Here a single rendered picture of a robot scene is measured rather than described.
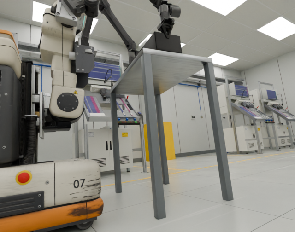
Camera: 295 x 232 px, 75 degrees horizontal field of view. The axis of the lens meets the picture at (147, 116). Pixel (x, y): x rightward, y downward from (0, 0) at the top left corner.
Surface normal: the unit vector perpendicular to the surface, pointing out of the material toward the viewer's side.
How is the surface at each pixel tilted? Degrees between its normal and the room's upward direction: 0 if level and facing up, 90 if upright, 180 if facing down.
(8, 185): 90
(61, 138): 90
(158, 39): 90
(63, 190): 90
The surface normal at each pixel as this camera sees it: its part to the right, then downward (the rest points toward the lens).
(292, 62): -0.85, -0.01
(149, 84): 0.41, -0.18
